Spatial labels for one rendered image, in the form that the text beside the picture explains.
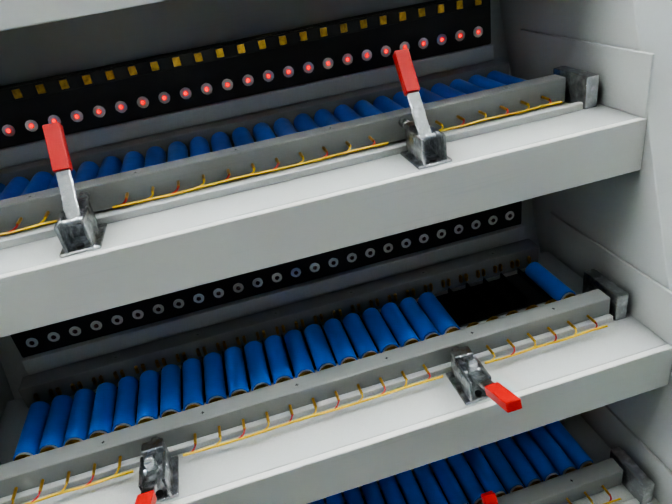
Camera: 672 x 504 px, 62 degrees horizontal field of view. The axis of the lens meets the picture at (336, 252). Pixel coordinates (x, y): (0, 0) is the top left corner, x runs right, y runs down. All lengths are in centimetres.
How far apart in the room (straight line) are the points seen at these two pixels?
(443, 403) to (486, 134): 23
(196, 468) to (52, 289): 18
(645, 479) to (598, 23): 44
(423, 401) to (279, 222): 20
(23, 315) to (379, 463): 29
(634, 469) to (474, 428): 22
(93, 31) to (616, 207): 53
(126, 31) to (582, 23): 43
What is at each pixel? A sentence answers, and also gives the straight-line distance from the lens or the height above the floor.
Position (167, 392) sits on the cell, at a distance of 54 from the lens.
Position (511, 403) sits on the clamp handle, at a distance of 43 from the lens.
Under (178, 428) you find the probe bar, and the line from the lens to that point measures 50.
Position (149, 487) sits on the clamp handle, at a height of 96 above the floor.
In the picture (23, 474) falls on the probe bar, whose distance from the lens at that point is 53.
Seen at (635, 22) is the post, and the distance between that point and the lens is 53.
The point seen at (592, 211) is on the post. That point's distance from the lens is 61.
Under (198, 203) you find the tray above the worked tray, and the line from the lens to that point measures 45.
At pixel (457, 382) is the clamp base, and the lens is 51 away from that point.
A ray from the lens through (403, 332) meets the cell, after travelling 54.
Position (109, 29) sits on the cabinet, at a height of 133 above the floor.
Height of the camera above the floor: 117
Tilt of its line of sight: 10 degrees down
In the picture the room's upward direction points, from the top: 13 degrees counter-clockwise
